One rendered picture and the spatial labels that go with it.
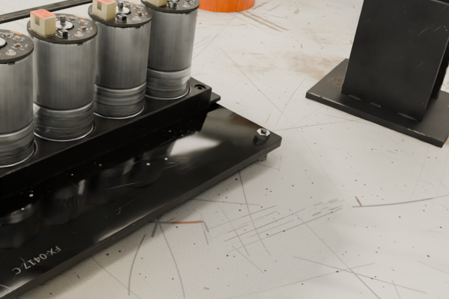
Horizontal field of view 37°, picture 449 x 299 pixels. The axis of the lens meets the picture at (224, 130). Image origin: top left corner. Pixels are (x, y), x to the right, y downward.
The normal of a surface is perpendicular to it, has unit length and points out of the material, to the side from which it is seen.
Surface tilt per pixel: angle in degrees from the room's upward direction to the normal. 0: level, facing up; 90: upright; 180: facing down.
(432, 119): 0
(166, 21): 90
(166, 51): 90
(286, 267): 0
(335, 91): 0
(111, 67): 90
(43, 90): 90
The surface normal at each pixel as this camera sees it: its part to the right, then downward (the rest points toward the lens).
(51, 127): -0.13, 0.49
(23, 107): 0.88, 0.33
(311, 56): 0.14, -0.85
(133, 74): 0.61, 0.47
